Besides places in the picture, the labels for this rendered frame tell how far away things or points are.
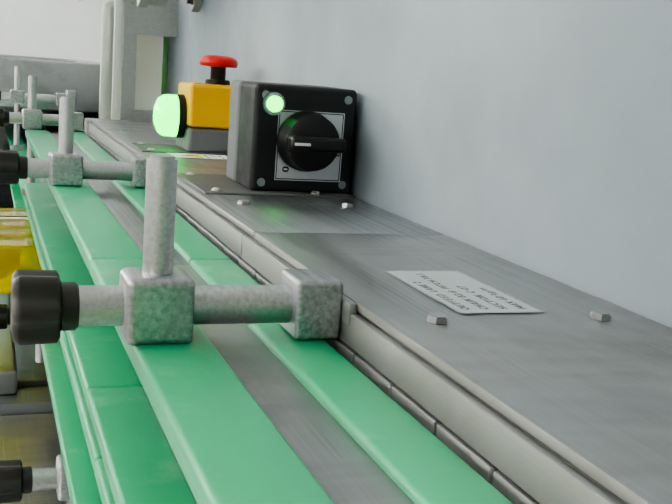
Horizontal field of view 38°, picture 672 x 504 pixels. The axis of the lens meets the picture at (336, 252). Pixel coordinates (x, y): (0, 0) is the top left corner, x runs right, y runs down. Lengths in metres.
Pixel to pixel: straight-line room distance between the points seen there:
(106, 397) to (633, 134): 0.31
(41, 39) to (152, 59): 3.56
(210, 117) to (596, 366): 0.71
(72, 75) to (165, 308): 1.92
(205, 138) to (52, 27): 4.06
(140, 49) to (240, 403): 1.19
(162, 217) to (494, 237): 0.23
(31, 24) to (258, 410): 4.75
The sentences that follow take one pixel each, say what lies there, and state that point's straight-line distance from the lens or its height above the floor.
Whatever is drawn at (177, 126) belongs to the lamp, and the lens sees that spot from 1.00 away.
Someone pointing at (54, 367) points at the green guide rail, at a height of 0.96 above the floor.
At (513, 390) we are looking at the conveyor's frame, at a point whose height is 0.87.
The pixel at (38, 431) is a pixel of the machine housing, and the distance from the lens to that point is 1.12.
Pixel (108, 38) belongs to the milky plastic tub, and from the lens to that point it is 1.64.
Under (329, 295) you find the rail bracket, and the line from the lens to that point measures 0.40.
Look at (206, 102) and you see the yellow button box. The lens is 0.99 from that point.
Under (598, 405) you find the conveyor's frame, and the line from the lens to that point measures 0.30.
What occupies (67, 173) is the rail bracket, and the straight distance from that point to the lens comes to 0.83.
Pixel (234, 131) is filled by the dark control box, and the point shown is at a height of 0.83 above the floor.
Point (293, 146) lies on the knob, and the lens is 0.68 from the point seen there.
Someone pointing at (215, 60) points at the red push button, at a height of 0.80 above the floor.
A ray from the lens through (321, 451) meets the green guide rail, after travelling 0.30.
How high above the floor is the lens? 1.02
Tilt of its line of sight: 20 degrees down
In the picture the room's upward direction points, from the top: 90 degrees counter-clockwise
